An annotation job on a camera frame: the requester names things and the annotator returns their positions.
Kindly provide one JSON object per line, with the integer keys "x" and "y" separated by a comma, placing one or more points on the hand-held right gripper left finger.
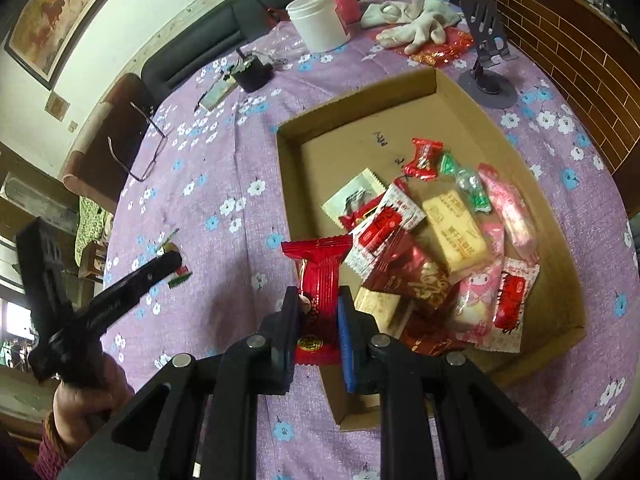
{"x": 287, "y": 350}

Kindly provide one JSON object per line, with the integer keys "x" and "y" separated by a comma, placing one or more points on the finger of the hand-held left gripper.
{"x": 135, "y": 285}

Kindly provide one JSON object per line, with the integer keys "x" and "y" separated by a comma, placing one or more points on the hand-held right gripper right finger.
{"x": 346, "y": 350}

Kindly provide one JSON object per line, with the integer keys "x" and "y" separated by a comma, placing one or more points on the green-ended clear candy packet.
{"x": 467, "y": 182}
{"x": 182, "y": 272}

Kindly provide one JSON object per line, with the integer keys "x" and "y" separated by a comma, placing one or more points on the large red snack packet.
{"x": 320, "y": 280}

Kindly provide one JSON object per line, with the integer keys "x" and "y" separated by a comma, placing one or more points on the red and white snack packet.
{"x": 387, "y": 230}
{"x": 510, "y": 305}

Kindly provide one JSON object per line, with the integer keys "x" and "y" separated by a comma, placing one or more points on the pink cartoon snack packet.
{"x": 475, "y": 305}

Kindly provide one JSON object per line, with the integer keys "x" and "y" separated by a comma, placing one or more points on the cream white snack packet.
{"x": 350, "y": 197}

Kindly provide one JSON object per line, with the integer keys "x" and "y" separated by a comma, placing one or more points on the clear yellow cake packet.
{"x": 457, "y": 232}

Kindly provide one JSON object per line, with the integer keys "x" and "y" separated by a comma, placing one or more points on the shallow cardboard box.
{"x": 360, "y": 160}

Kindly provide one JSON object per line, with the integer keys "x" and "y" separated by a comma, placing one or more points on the small red candy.
{"x": 424, "y": 159}

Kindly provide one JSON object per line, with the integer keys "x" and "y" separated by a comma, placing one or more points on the person's left forearm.
{"x": 45, "y": 455}

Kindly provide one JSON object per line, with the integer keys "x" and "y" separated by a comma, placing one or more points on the person's left hand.
{"x": 80, "y": 410}

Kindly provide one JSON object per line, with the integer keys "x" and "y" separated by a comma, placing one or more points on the wooden stool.
{"x": 92, "y": 265}

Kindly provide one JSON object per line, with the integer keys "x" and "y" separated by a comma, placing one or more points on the green patterned cloth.
{"x": 92, "y": 225}

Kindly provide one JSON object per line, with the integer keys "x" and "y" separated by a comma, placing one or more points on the thin-framed eyeglasses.
{"x": 125, "y": 159}

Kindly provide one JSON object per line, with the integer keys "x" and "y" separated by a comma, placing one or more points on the dark wooden door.
{"x": 35, "y": 197}

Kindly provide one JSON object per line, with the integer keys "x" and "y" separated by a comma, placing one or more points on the purple floral tablecloth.
{"x": 225, "y": 175}

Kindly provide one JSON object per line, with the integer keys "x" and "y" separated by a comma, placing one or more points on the brown armchair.
{"x": 100, "y": 135}

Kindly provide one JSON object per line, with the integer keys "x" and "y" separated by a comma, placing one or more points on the smartphone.
{"x": 217, "y": 94}

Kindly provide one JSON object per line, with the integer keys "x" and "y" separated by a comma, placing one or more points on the black round device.
{"x": 252, "y": 77}

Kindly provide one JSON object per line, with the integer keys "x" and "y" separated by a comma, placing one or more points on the black leather sofa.
{"x": 200, "y": 55}

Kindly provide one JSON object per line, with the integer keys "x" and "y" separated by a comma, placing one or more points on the red foil paper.
{"x": 445, "y": 52}

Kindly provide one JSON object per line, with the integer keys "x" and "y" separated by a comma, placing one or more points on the white plastic jar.
{"x": 320, "y": 25}

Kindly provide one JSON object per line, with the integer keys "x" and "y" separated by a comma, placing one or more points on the white cotton glove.
{"x": 390, "y": 12}
{"x": 425, "y": 30}

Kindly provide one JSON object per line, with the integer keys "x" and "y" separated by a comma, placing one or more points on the dark grey phone stand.
{"x": 482, "y": 17}

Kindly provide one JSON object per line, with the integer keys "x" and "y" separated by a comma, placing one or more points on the wooden panelled cabinet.
{"x": 565, "y": 45}

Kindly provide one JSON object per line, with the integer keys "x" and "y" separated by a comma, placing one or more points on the wall socket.
{"x": 73, "y": 125}

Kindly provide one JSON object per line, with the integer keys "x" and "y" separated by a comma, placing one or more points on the small wall plaque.
{"x": 56, "y": 106}

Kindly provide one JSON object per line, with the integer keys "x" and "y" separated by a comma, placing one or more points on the framed wall picture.
{"x": 50, "y": 15}

